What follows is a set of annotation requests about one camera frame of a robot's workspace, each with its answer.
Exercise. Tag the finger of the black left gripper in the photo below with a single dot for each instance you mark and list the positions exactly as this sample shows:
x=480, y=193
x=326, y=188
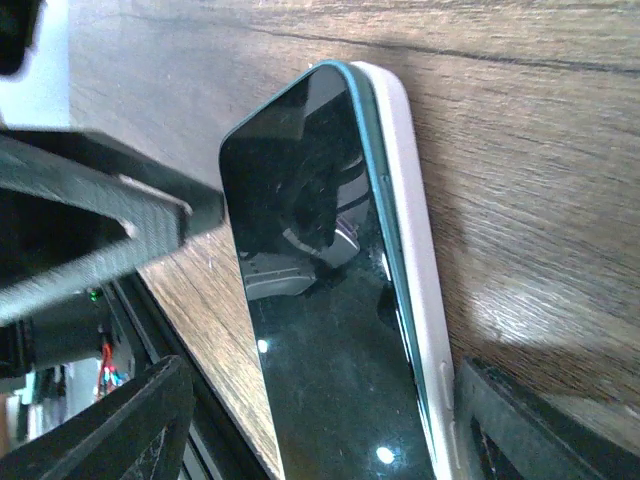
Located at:
x=79, y=208

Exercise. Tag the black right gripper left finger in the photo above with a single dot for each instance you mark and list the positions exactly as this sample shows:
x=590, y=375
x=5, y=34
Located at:
x=125, y=430

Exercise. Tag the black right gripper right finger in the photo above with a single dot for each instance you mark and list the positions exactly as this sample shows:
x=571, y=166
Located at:
x=506, y=431

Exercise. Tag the teal black phone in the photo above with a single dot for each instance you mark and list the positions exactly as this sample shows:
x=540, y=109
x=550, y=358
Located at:
x=320, y=262

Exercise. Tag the white phone case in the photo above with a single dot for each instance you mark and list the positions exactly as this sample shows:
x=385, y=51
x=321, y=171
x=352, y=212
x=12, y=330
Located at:
x=426, y=327

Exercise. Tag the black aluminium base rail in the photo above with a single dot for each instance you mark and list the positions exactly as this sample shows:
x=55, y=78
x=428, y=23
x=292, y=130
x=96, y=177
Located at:
x=215, y=447

